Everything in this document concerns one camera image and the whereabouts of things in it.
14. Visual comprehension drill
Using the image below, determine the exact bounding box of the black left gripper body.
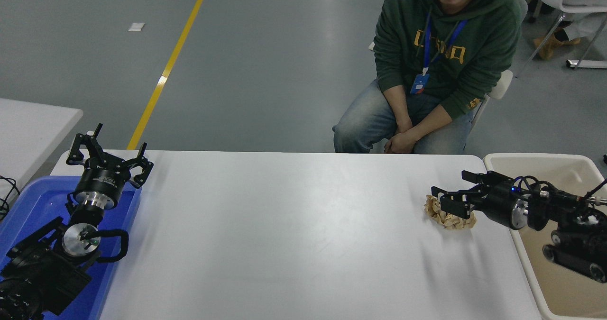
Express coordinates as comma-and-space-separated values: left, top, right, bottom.
74, 161, 131, 202

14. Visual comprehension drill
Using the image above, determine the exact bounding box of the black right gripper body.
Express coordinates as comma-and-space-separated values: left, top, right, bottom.
477, 182, 522, 228

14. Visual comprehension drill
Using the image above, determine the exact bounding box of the tan paper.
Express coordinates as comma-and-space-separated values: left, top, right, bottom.
424, 194, 477, 230

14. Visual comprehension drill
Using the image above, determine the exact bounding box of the person's left hand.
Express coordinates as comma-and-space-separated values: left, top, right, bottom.
384, 128, 420, 155

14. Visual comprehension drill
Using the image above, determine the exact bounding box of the white side table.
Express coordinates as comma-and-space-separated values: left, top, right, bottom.
0, 98, 83, 195

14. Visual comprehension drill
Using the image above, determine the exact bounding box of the large pale plastic bin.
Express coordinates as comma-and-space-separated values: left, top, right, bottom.
483, 153, 607, 320

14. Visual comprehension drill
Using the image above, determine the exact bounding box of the blue plastic tray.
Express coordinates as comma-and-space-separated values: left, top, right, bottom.
0, 175, 143, 320

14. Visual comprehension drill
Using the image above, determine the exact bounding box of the white and grey chair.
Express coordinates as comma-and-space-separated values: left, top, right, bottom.
369, 0, 528, 131

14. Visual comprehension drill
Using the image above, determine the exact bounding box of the seated person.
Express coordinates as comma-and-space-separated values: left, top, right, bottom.
332, 0, 522, 155

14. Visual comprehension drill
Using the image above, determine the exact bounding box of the tan boot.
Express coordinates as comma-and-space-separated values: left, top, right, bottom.
533, 28, 581, 60

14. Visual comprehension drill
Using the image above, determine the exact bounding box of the person with tan boots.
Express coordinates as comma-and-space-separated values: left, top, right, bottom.
533, 0, 607, 60

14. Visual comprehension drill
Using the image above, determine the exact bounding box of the black cable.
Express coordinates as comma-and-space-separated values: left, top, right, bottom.
0, 174, 20, 222

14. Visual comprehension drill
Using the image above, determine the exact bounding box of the blue lanyard with badge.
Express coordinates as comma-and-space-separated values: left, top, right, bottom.
410, 9, 469, 95

